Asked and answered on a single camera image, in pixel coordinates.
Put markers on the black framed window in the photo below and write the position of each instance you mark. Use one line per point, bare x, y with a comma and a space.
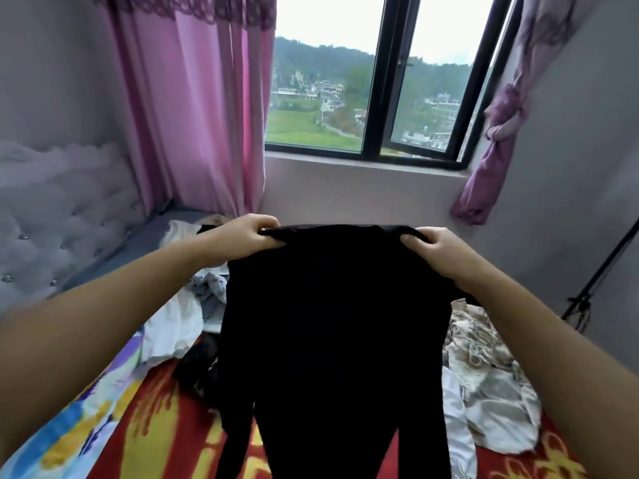
319, 94

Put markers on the person's right forearm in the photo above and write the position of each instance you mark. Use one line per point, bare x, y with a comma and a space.
569, 364

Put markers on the colourful patterned pillow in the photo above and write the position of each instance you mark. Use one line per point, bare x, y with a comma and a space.
60, 434

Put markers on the red bedsheet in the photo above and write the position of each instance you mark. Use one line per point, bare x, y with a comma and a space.
170, 434

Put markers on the white tufted headboard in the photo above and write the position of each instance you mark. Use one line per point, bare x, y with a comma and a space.
60, 214

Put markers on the person's left hand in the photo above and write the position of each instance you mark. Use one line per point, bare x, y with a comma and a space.
240, 239

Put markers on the tied pink curtain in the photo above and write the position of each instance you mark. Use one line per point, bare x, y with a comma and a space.
504, 114

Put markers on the black pants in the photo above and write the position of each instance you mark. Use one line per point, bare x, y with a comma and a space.
339, 354

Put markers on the wide pink curtain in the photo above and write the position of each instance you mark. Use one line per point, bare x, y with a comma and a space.
190, 104

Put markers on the pile of mixed clothes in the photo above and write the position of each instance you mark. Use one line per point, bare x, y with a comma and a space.
489, 384

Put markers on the person's left forearm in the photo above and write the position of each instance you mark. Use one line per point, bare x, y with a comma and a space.
90, 334

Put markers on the white bed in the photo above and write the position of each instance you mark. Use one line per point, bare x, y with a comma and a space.
60, 294

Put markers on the grey pillow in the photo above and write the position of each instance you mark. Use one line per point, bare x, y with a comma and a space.
130, 249

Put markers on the person's right hand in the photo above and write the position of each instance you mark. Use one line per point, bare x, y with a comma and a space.
449, 254

